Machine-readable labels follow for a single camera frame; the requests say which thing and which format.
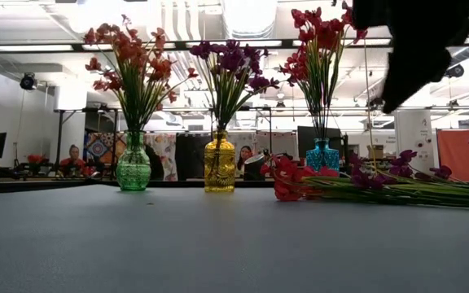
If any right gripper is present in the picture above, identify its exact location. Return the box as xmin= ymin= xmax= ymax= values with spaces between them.
xmin=352 ymin=0 xmax=469 ymax=114

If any red artificial flower stem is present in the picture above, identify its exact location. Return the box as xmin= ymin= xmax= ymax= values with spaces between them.
xmin=260 ymin=153 xmax=382 ymax=203
xmin=290 ymin=0 xmax=369 ymax=139
xmin=278 ymin=48 xmax=329 ymax=139

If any purple artificial flower stem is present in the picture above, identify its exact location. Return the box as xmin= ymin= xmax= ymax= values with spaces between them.
xmin=217 ymin=40 xmax=281 ymax=132
xmin=188 ymin=39 xmax=243 ymax=132
xmin=340 ymin=148 xmax=469 ymax=210

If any blue glass vase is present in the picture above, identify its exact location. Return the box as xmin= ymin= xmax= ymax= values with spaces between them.
xmin=305 ymin=137 xmax=340 ymax=172

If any yellow glass vase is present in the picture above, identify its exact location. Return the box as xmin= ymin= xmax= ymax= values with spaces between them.
xmin=204 ymin=129 xmax=237 ymax=194

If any green glass vase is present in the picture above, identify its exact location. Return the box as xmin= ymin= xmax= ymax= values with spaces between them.
xmin=115 ymin=129 xmax=152 ymax=192

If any black ceiling spotlight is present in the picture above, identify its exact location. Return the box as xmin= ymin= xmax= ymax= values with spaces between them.
xmin=18 ymin=72 xmax=39 ymax=92
xmin=445 ymin=63 xmax=466 ymax=80

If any white cabinet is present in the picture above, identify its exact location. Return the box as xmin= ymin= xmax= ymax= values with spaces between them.
xmin=393 ymin=109 xmax=436 ymax=174

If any orange partition panel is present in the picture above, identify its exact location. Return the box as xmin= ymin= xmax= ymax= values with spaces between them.
xmin=436 ymin=129 xmax=469 ymax=183

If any person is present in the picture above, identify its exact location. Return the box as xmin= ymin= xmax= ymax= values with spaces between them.
xmin=58 ymin=143 xmax=88 ymax=178
xmin=236 ymin=145 xmax=256 ymax=172

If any black partition panel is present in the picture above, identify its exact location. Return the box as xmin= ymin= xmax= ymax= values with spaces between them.
xmin=175 ymin=133 xmax=207 ymax=181

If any floral patterned cloth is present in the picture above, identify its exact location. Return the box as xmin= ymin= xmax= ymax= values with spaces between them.
xmin=144 ymin=133 xmax=178 ymax=182

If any colourful patterned quilt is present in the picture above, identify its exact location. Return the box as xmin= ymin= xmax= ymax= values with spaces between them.
xmin=82 ymin=132 xmax=129 ymax=177

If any black overhead crossbar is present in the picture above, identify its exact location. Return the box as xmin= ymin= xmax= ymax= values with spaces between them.
xmin=0 ymin=38 xmax=394 ymax=54

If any red flower bouquet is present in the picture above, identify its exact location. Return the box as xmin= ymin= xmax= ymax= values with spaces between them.
xmin=26 ymin=153 xmax=49 ymax=166

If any thin hanging cable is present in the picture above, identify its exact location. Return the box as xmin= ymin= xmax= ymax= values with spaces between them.
xmin=362 ymin=38 xmax=374 ymax=164

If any silver ventilation duct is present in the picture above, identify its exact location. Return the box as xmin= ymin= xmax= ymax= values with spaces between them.
xmin=448 ymin=46 xmax=469 ymax=78

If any black metal stand frame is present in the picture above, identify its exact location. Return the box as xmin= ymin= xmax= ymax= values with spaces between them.
xmin=53 ymin=107 xmax=120 ymax=180

